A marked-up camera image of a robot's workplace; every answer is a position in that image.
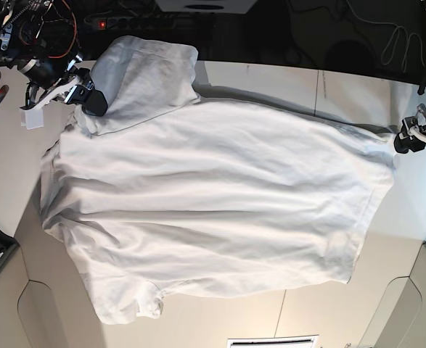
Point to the white t-shirt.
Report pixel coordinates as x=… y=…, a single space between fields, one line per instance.
x=170 y=193

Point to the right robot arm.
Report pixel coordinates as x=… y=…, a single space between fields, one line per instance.
x=40 y=40

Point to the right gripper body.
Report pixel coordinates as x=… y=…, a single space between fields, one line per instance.
x=53 y=81

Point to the white vent grille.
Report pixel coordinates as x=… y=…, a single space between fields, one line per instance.
x=278 y=342

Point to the black power strip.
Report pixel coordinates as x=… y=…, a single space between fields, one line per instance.
x=170 y=21

